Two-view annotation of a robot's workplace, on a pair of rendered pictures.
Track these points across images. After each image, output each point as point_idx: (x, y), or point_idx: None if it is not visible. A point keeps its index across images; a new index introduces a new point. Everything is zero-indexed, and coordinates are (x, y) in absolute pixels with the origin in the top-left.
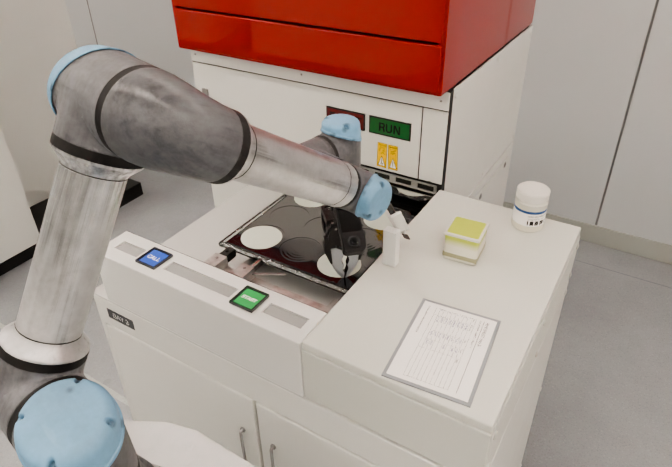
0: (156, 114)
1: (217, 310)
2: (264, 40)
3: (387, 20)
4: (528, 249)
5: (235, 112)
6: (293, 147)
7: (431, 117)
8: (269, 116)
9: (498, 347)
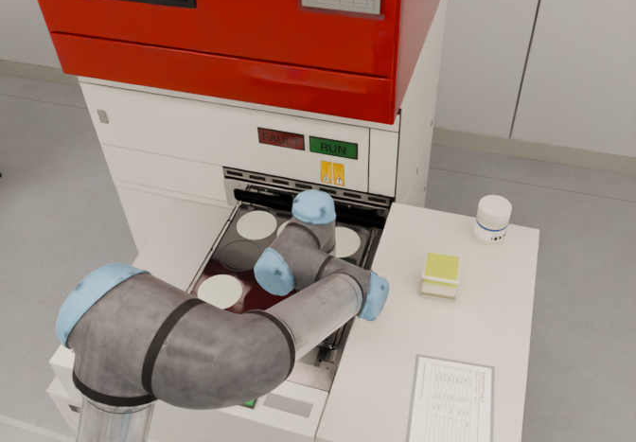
0: (216, 375)
1: (215, 412)
2: (177, 69)
3: (327, 54)
4: (498, 268)
5: (274, 324)
6: (315, 310)
7: (379, 137)
8: (187, 137)
9: (499, 398)
